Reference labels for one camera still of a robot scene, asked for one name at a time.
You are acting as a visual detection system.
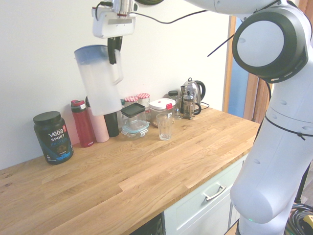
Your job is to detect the red water bottle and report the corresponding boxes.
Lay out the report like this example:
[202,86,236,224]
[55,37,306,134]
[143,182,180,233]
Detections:
[70,99,95,148]

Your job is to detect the clear drinking glass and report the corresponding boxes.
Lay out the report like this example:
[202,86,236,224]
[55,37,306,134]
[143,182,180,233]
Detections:
[156,112,173,141]

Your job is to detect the clear container black lid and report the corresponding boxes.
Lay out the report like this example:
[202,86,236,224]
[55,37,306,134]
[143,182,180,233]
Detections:
[120,102,147,130]

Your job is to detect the coiled black cables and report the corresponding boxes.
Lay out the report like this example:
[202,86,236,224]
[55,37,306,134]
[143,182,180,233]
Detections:
[285,203,313,235]

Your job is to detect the glass container teal clip lid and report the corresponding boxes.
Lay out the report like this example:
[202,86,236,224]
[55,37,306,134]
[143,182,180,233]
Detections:
[121,121,150,140]

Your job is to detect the yellow power box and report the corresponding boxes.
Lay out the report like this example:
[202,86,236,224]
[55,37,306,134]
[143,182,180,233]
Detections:
[302,215,313,235]

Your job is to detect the glass jar red gingham lid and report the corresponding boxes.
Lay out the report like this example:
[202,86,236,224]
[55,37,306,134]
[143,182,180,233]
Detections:
[124,96,139,108]
[136,93,151,122]

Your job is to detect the glass French press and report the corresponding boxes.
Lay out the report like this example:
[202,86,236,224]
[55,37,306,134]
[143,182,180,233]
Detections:
[180,85,202,120]

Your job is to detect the black shaker bottle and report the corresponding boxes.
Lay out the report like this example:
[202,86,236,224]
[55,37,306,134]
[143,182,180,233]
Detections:
[103,111,120,138]

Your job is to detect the translucent pitcher with blue lid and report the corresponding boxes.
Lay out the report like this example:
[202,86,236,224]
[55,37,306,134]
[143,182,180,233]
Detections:
[73,45,124,117]

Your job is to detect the silver drawer handle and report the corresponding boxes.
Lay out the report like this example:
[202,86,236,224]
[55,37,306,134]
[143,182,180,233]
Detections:
[202,185,227,202]

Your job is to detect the clear container white red-clip lid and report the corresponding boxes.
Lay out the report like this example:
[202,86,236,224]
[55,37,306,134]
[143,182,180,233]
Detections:
[148,98,177,128]

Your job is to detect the cabinet drawer with handle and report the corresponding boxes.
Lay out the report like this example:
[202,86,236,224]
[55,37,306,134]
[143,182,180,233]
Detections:
[163,154,248,235]

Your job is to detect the pink insulated bottle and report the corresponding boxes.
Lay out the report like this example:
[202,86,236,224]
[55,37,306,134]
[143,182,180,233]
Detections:
[85,96,110,143]

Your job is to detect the stainless steel electric kettle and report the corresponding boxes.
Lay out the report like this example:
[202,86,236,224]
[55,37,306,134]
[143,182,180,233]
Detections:
[187,77,206,109]

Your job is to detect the black appliance under counter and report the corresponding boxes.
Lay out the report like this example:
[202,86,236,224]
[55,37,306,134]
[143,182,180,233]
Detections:
[129,212,165,235]

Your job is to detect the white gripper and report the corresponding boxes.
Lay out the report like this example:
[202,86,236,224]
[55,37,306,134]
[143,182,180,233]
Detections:
[92,9,138,65]

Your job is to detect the black Vega protein tub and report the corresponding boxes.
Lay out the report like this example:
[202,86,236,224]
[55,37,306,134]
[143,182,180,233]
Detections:
[33,111,74,165]

